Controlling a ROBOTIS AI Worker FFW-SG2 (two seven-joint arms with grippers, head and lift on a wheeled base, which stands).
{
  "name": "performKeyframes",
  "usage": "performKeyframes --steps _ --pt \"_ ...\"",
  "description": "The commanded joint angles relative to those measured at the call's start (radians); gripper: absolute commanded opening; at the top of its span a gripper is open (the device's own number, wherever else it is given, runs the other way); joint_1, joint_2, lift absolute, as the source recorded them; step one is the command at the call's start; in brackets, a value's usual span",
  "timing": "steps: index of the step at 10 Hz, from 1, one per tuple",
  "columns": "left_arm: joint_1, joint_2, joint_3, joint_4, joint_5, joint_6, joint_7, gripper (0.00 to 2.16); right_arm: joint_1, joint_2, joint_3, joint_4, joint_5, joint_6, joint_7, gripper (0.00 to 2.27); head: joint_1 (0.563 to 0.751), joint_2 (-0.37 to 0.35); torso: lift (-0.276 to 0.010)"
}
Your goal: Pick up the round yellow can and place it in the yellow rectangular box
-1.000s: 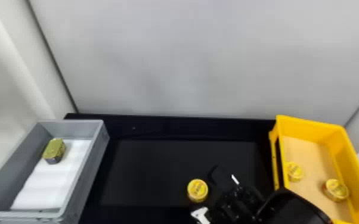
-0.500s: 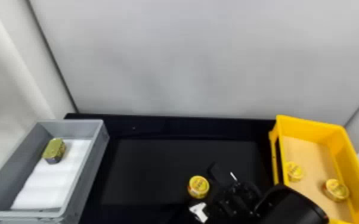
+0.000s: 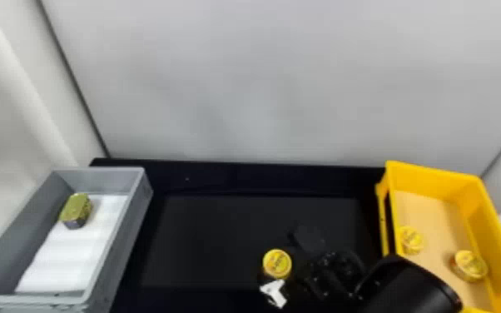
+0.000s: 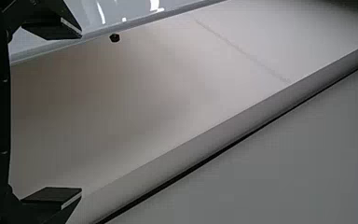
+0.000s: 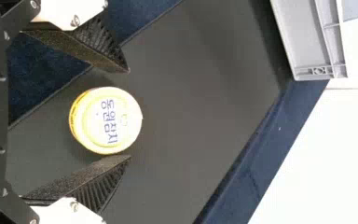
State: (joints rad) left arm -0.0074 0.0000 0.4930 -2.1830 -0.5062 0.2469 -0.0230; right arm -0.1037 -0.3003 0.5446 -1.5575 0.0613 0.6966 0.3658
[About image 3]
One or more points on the white foam pad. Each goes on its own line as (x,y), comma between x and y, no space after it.
(75,253)

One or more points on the black mat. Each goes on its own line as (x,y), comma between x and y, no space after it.
(211,240)

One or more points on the yellow box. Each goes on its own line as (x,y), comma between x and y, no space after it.
(447,218)

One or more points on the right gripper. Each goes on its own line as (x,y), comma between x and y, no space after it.
(331,273)

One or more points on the grey crate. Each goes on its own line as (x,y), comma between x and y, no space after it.
(10,244)

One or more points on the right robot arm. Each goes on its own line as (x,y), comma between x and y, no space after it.
(408,288)

